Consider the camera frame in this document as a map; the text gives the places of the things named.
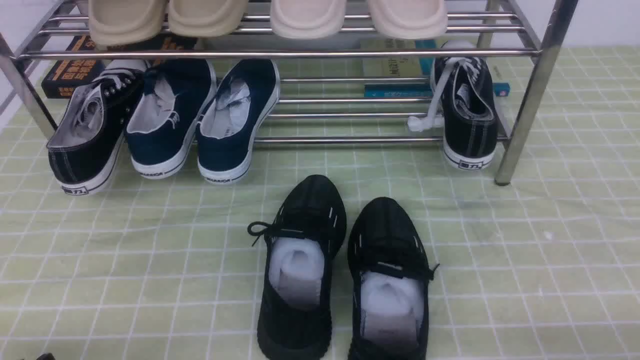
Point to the navy slip-on shoe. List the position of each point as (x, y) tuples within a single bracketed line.
[(175, 94), (226, 132)]

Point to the silver metal shoe rack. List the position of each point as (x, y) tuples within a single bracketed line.
[(499, 16)]

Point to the black knit sneaker left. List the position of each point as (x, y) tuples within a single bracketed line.
[(295, 320)]

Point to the black knit sneaker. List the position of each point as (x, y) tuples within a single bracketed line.
[(295, 320), (390, 275)]

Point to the green checkered tablecloth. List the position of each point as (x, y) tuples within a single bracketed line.
[(545, 268)]

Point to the black knit sneaker right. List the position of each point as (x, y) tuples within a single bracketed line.
[(390, 275)]

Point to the pale green book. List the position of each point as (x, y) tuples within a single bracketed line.
[(401, 66)]

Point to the black canvas sneaker right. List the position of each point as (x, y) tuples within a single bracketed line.
[(463, 103)]

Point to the black canvas sneaker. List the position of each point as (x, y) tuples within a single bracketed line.
[(84, 150), (463, 103)]

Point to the cream slipper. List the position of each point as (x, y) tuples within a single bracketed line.
[(307, 19), (409, 19)]

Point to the cream slipper far right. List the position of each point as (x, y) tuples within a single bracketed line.
[(409, 19)]

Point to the teal blue book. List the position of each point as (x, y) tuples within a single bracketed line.
[(397, 90)]

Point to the tan slipper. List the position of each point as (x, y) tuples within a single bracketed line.
[(205, 18), (121, 22)]

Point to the black canvas sneaker left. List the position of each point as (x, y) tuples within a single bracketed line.
[(84, 150)]

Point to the tan slipper far left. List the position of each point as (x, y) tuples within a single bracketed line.
[(121, 22)]

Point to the black orange book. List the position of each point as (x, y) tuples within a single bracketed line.
[(66, 75)]

